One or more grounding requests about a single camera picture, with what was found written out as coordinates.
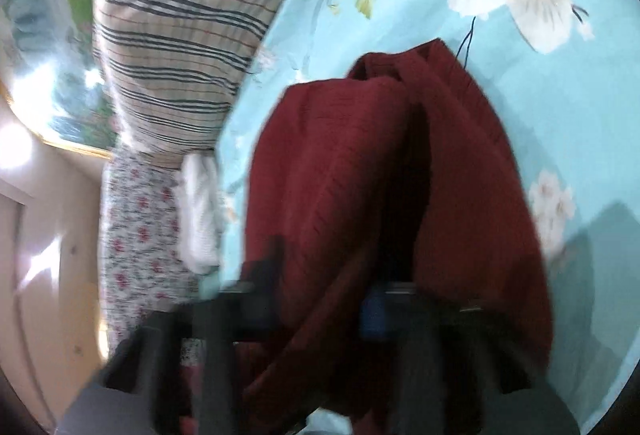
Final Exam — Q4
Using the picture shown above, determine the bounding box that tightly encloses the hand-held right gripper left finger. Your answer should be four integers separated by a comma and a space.
60, 235, 287, 435

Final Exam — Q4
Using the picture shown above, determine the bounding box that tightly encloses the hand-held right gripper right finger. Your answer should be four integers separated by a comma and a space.
359, 280, 582, 435

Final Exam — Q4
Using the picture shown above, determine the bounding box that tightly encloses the dark red hooded sweater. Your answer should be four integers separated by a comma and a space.
235, 38, 555, 435

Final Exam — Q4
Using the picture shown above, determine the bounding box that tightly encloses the white folded towel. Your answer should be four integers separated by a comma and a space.
174, 152, 227, 276

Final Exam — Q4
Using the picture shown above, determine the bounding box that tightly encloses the pink floral blanket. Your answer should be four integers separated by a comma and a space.
97, 148, 213, 366

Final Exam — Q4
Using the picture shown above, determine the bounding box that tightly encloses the beige plaid quilt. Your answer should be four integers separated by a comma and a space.
92, 0, 342, 168

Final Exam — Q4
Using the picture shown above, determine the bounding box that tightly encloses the light blue floral bed sheet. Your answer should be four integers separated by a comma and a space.
200, 0, 640, 435

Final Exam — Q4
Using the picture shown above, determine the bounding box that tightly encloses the gold framed landscape painting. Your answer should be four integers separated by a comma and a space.
0, 0, 120, 162

